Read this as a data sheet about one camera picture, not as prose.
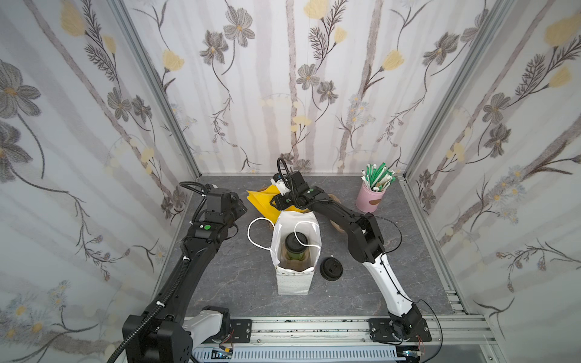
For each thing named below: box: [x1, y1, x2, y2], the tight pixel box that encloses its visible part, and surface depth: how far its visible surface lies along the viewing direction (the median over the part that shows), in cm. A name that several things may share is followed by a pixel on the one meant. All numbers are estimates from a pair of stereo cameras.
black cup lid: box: [284, 231, 308, 254], surface depth 83 cm
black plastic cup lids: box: [319, 257, 344, 282], surface depth 87 cm
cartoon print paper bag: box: [270, 210, 323, 295], surface depth 74 cm
